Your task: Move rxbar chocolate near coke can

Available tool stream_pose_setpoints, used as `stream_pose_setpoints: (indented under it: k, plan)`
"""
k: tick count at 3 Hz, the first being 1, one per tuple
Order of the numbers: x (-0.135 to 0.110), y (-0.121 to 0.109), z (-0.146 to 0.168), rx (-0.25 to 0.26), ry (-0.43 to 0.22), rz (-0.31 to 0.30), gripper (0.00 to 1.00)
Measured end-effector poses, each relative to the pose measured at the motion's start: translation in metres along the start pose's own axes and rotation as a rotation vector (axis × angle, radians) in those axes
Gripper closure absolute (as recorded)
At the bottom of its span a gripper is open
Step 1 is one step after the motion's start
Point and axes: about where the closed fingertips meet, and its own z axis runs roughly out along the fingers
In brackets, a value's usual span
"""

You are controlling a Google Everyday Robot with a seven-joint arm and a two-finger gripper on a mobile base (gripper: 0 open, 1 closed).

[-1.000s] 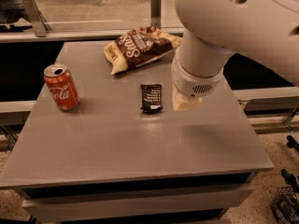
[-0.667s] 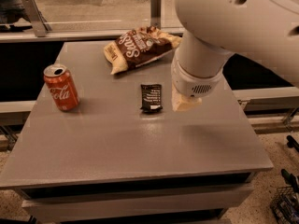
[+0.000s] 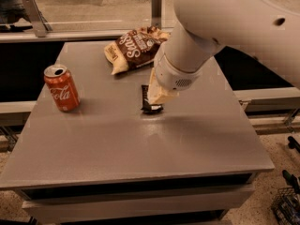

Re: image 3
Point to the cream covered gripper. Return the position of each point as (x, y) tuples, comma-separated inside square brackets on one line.
[(172, 74)]

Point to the black rxbar chocolate bar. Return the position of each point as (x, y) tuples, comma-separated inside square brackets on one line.
[(146, 107)]

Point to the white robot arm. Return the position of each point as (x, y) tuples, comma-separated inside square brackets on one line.
[(258, 28)]

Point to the red coca-cola can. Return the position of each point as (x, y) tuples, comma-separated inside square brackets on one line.
[(60, 82)]

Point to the brown white chip bag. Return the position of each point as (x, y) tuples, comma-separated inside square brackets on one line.
[(135, 49)]

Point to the grey table drawer unit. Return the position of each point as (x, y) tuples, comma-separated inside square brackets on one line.
[(199, 202)]

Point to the person sitting in background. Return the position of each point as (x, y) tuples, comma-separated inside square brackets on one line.
[(11, 11)]

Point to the middle metal railing bracket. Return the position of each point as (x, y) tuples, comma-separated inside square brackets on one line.
[(156, 10)]

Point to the metal railing bracket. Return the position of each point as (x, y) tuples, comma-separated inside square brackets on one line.
[(35, 18), (156, 10)]

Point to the left metal railing bracket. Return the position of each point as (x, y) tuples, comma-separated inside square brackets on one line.
[(35, 18)]

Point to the black wire basket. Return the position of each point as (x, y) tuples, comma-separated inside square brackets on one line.
[(286, 207)]

